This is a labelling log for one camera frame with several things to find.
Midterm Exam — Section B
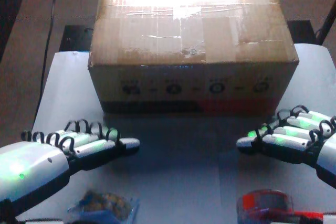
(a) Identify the black stand behind table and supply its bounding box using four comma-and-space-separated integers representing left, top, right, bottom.
58, 24, 95, 52

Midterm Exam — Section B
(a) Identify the large dark object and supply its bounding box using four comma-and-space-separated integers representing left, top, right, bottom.
0, 0, 26, 61

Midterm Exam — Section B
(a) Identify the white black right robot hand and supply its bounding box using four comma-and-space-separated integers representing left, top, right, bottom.
236, 105, 336, 191

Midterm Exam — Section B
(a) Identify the clear snack bag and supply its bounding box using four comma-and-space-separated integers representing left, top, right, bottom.
67, 189, 140, 224

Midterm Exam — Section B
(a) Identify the black slanted pole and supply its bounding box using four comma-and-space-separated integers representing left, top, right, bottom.
314, 5, 336, 46

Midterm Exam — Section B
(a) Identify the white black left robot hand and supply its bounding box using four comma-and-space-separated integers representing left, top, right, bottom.
0, 118, 141, 210

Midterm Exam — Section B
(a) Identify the large taped cardboard box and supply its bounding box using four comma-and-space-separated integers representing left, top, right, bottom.
87, 0, 300, 118

